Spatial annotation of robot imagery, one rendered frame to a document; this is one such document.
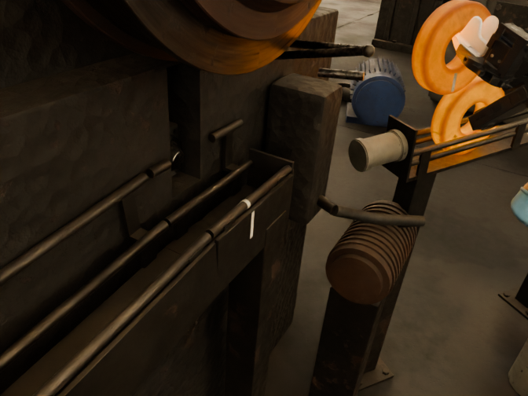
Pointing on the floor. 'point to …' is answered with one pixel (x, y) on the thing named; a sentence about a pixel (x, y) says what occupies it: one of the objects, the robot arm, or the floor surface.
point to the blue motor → (376, 93)
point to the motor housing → (357, 298)
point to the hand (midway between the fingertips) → (456, 37)
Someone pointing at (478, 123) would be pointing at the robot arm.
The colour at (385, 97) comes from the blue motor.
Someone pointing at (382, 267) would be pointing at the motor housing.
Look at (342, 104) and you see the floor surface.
